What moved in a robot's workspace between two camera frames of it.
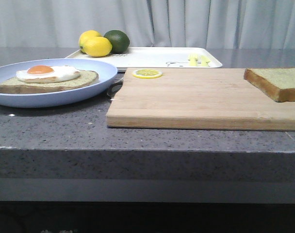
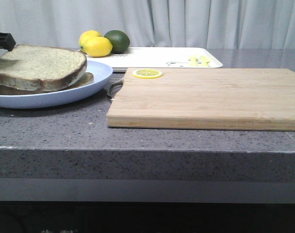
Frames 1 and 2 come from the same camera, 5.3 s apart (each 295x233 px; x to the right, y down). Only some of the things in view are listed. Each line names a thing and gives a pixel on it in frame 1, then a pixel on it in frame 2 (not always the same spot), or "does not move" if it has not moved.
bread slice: x=281 y=84 to x=38 y=68
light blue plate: x=106 y=74 does not move
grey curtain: x=176 y=24 does not move
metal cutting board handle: x=114 y=88 does not move
